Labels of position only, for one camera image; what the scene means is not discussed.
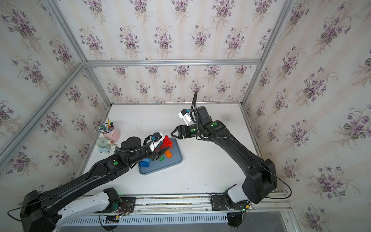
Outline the pink pen holder cup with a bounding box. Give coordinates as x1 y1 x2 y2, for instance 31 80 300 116
102 127 121 142

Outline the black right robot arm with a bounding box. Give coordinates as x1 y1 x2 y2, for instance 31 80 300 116
171 106 278 208

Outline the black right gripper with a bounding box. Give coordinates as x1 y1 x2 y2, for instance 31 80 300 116
171 123 205 140

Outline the orange lego brick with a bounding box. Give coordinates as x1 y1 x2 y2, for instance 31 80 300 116
165 150 173 159

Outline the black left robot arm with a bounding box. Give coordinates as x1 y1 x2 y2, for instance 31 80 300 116
20 132 165 232

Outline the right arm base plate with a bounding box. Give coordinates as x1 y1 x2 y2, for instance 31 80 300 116
209 193 251 211

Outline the blue plastic tray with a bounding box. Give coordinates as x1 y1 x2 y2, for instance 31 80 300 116
138 138 183 175

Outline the blue lego brick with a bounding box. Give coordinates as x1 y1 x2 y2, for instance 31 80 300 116
140 158 151 168

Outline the pale green lotion bottle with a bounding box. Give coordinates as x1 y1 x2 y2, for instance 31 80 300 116
96 137 116 149

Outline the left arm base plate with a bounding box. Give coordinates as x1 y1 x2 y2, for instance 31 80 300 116
101 197 137 216

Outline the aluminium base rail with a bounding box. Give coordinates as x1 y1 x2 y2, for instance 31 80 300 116
57 194 295 231

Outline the red lego brick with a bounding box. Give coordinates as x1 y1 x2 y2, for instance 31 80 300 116
160 135 173 149

